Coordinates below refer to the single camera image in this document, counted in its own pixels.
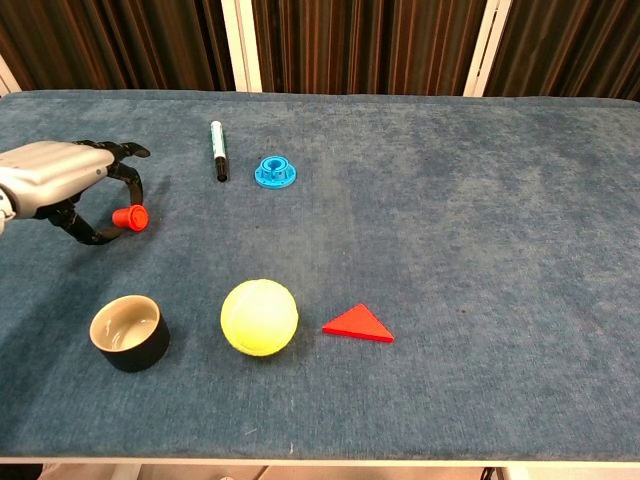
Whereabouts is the left silver and black robot hand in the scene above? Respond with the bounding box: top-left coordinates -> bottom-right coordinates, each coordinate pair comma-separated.
0,139 -> 152,247

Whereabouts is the small red peg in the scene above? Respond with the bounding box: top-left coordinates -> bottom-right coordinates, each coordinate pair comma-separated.
111,203 -> 150,233

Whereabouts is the black and white marker pen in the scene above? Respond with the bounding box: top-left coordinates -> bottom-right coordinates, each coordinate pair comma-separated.
209,120 -> 231,183

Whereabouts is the black cup with beige inside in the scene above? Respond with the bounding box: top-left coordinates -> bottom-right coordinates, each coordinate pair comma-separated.
89,294 -> 171,373

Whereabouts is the blue round flanged part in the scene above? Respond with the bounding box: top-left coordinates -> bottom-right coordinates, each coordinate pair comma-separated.
253,155 -> 299,190

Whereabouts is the yellow tennis ball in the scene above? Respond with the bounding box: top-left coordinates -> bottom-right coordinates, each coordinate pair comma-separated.
220,278 -> 300,358

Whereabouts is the dark striped curtain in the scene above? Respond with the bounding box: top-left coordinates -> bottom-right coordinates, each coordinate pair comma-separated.
0,0 -> 640,103

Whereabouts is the red triangular block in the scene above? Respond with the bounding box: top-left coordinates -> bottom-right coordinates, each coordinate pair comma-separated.
321,303 -> 396,345

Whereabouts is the blue fabric table cover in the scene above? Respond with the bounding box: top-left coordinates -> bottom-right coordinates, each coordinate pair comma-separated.
0,89 -> 640,460

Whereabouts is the white vertical frame post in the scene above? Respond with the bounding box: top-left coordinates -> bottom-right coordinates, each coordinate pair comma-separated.
0,53 -> 22,98
462,0 -> 514,98
220,0 -> 263,93

